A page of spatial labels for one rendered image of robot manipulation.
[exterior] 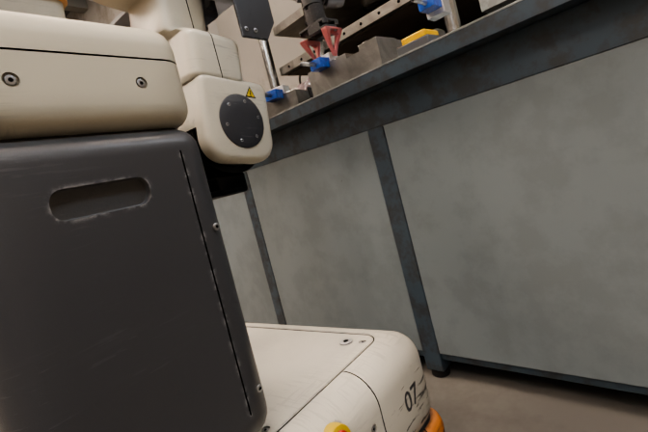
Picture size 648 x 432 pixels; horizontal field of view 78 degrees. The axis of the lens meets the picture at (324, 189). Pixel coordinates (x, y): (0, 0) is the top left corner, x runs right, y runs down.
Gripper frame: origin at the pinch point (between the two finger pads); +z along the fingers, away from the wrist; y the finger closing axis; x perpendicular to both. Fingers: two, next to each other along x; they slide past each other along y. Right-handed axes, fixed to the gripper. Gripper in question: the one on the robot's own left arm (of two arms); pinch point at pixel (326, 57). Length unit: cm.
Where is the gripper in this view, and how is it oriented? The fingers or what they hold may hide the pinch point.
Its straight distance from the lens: 120.7
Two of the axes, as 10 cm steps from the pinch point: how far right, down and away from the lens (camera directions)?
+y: -6.8, 1.5, 7.2
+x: -6.9, 2.0, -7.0
